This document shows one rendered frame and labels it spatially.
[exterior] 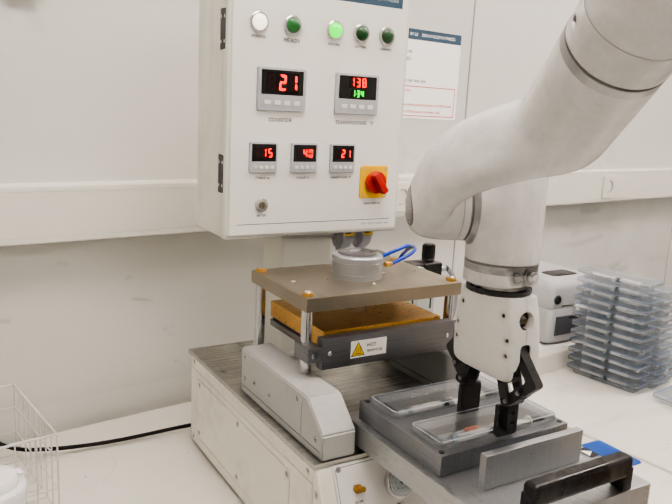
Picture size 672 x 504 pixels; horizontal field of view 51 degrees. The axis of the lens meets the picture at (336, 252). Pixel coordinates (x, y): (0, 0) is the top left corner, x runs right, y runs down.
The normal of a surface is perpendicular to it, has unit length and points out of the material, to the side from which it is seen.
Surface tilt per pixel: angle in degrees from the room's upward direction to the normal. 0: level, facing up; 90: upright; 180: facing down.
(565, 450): 90
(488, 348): 93
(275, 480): 90
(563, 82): 113
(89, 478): 0
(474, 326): 91
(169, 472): 0
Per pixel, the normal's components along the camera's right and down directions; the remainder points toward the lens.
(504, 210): 0.00, 0.19
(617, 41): -0.62, 0.67
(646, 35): -0.38, 0.82
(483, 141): -0.59, -0.33
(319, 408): 0.37, -0.62
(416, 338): 0.51, 0.20
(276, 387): -0.86, 0.06
